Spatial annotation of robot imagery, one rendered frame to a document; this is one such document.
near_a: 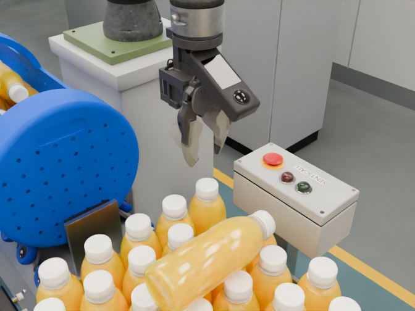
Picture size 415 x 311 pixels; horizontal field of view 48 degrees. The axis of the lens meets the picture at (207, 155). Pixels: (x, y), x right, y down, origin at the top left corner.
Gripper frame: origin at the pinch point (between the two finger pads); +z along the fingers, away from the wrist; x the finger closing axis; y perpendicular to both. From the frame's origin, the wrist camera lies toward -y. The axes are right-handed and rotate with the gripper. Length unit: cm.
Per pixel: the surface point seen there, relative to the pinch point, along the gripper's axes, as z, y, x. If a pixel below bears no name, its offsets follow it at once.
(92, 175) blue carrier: 7.6, 17.2, 12.4
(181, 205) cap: 6.3, -1.0, 6.5
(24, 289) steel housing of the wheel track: 27.4, 19.3, 28.7
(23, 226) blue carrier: 11.5, 17.2, 26.1
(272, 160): 4.6, -3.7, -12.1
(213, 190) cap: 6.5, -1.4, -0.2
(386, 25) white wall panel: 64, 105, -250
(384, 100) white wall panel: 113, 93, -247
